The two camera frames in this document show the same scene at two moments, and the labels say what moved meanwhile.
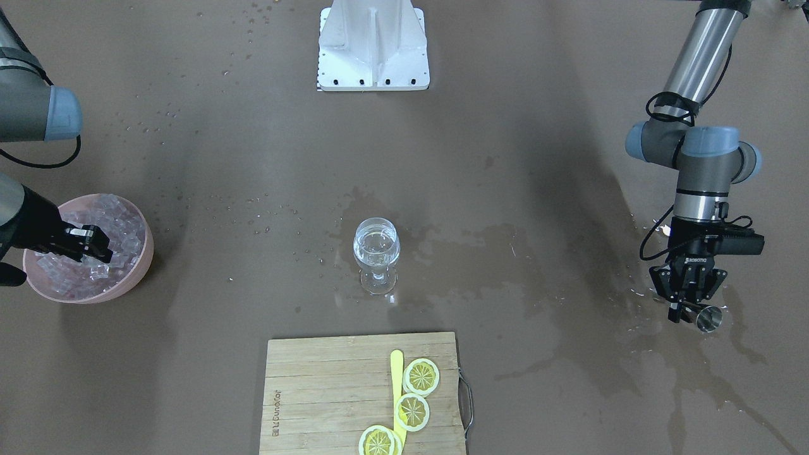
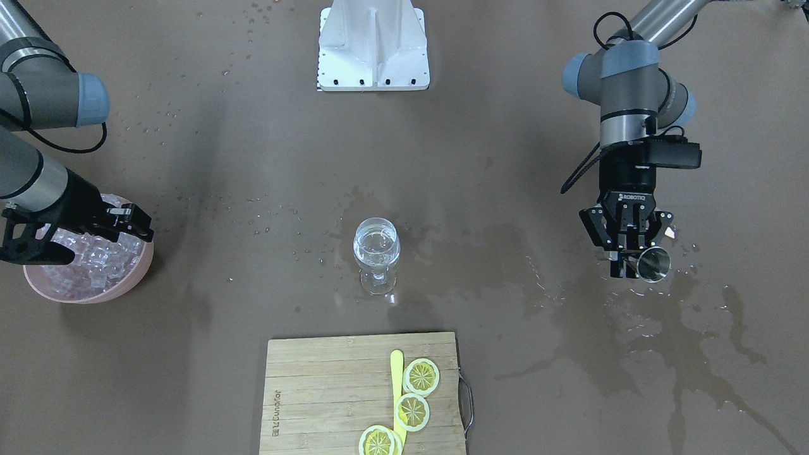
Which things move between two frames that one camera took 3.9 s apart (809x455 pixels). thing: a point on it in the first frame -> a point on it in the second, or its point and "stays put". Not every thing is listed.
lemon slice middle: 411,412 stays put
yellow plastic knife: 397,362 stays put
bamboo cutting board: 322,395 stays put
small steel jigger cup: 709,319 -> 653,264
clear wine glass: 377,244 stays put
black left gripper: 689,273 -> 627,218
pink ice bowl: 90,280 stays put
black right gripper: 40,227 -> 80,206
